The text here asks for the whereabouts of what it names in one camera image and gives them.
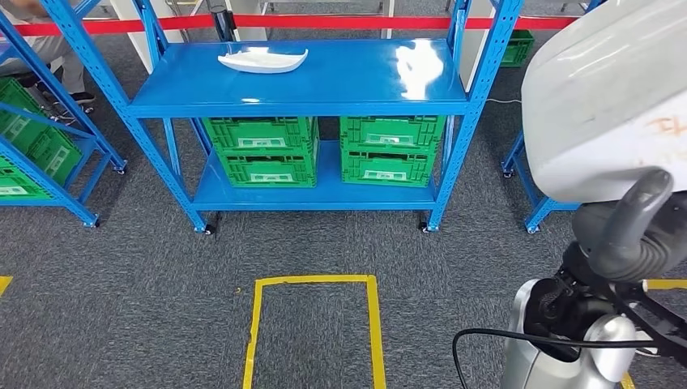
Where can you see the red barrier belt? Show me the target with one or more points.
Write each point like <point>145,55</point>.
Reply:
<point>177,22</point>
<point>322,22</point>

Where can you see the plain white shell part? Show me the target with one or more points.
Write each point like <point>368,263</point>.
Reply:
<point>263,61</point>

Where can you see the white shell part orange marking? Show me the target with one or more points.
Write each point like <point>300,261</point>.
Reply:
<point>590,107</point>

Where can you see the yellow floor tape rectangle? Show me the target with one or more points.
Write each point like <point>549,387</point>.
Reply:
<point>316,279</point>

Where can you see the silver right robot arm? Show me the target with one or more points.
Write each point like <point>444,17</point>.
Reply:
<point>536,365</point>

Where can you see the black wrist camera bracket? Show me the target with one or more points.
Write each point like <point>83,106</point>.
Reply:
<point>665,327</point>

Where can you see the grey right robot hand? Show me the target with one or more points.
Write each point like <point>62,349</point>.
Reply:
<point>644,215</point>

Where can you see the black barrier post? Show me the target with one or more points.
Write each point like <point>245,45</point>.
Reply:
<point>221,19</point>

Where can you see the person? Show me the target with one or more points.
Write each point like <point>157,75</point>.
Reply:
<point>53,48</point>

